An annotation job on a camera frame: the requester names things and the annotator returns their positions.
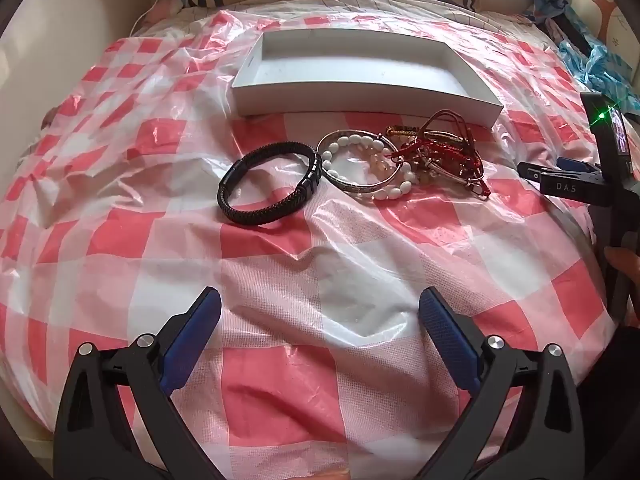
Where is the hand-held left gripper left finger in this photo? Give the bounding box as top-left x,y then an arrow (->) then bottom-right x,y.
52,286 -> 223,480

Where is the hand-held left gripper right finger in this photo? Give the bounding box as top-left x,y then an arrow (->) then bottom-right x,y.
418,287 -> 593,480

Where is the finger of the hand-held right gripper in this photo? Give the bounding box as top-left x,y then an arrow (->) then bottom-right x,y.
539,170 -> 607,207
517,156 -> 602,182

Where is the gold beaded cord bracelet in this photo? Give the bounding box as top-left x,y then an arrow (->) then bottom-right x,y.
386,124 -> 427,139

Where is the white bead bracelet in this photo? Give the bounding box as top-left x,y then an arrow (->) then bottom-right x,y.
320,132 -> 418,202

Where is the amber bead bracelet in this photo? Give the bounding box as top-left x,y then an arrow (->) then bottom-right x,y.
367,152 -> 432,186

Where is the silver bangle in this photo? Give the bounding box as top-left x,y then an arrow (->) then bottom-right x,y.
316,130 -> 408,193

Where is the black braided leather bracelet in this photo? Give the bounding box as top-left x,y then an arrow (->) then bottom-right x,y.
217,142 -> 321,225

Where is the white cardboard box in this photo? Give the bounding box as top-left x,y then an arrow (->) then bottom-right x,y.
231,28 -> 504,127

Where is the person's right hand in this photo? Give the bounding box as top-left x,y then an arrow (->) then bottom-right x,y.
603,246 -> 640,328

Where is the red checkered plastic tablecloth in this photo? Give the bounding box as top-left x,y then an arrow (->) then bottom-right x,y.
0,7 -> 621,480

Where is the blue plastic bag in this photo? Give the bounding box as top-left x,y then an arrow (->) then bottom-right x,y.
557,40 -> 636,88

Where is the floral cushion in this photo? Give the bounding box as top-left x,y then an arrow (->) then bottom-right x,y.
522,0 -> 637,68

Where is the white cable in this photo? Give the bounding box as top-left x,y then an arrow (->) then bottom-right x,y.
129,0 -> 173,36

